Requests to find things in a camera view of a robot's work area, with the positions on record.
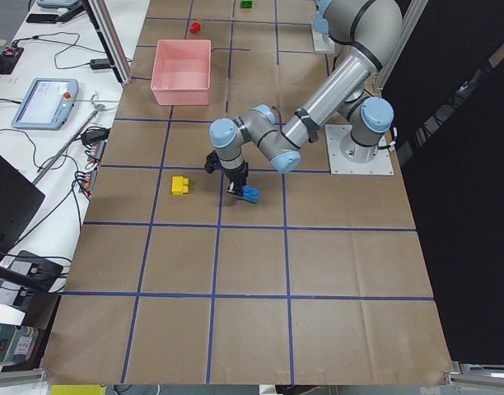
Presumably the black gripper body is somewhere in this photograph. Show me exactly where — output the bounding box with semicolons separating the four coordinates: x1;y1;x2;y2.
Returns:
204;151;249;190

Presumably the blue toy block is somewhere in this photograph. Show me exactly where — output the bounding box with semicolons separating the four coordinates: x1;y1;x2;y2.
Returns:
238;185;260;204

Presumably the green toy block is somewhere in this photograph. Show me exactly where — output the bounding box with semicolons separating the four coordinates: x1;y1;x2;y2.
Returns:
240;0;253;9

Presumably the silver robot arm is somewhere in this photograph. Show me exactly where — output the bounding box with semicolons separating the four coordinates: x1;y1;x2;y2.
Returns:
204;1;403;202

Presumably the pink plastic box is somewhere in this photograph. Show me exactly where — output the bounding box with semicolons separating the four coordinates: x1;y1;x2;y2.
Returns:
150;39;212;106

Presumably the yellow toy block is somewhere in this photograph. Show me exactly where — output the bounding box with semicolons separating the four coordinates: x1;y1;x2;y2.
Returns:
170;176;189;196

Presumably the red toy block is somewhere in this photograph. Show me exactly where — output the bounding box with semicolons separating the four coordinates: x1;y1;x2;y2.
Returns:
189;22;202;34

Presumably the black power adapter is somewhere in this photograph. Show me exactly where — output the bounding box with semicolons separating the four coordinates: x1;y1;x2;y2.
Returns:
89;58;110;70

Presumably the teach pendant tablet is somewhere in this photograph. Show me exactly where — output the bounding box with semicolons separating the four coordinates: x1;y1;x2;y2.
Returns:
12;78;79;130
35;0;80;9

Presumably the black laptop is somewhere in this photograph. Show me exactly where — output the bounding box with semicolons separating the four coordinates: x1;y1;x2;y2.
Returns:
0;155;45;262

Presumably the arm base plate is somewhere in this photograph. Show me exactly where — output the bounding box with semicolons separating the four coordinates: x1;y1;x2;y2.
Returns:
325;124;394;176
311;27;335;54

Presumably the aluminium frame post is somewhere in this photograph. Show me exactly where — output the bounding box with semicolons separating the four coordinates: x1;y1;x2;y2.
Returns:
82;0;133;86

